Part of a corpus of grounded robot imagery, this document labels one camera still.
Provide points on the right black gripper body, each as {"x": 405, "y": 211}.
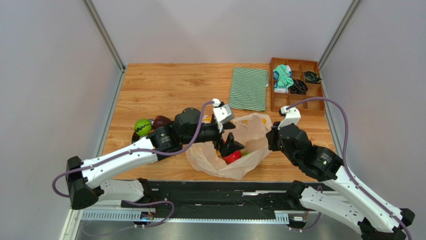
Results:
{"x": 274, "y": 139}

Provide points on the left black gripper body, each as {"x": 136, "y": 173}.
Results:
{"x": 217, "y": 143}

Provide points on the banana print plastic bag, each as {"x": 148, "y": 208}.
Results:
{"x": 251, "y": 132}

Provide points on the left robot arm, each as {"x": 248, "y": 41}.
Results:
{"x": 90, "y": 181}

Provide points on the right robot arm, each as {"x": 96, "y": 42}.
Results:
{"x": 362, "y": 210}

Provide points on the wooden compartment tray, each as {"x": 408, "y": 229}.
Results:
{"x": 299, "y": 68}

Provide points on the green striped cloth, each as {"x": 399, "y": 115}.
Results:
{"x": 248, "y": 89}

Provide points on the teal white socks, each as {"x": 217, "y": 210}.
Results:
{"x": 283, "y": 78}

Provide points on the dark purple fruit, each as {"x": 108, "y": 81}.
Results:
{"x": 160, "y": 121}

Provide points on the green striped ball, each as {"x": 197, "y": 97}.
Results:
{"x": 142, "y": 127}

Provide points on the black fruit bowl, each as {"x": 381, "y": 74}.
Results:
{"x": 136, "y": 137}

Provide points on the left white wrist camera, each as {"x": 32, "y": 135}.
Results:
{"x": 222, "y": 114}

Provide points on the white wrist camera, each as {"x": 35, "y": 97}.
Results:
{"x": 222, "y": 114}
{"x": 291, "y": 115}

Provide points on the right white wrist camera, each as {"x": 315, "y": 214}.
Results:
{"x": 291, "y": 115}

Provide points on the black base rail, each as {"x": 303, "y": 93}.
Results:
{"x": 143, "y": 202}

